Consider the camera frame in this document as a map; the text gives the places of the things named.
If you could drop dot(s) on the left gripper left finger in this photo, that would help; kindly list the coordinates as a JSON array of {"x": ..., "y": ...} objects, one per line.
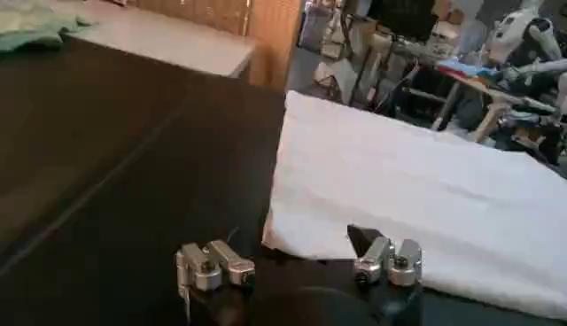
[{"x": 199, "y": 266}]

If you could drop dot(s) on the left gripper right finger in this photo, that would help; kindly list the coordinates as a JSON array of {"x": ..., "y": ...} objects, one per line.
[{"x": 376, "y": 257}]

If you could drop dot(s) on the white cloth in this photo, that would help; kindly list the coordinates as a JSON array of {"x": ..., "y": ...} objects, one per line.
[{"x": 398, "y": 177}]

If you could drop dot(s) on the white photo softbox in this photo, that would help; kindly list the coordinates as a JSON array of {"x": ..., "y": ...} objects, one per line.
[{"x": 339, "y": 75}]

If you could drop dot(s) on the desk with white legs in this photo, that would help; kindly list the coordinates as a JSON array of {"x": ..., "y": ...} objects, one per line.
[{"x": 487, "y": 90}]

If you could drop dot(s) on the colourful folded cloth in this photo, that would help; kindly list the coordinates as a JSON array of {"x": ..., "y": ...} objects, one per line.
[{"x": 460, "y": 70}]

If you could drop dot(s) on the white side table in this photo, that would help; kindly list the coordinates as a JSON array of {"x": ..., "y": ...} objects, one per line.
[{"x": 168, "y": 40}]

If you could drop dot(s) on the wooden lattice partition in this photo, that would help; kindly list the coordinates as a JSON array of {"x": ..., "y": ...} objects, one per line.
[{"x": 270, "y": 40}]

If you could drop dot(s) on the white humanoid robot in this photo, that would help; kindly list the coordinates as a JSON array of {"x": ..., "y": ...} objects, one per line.
[{"x": 509, "y": 31}]

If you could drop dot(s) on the pale green cloth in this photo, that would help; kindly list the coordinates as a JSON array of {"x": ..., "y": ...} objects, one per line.
[{"x": 31, "y": 22}]

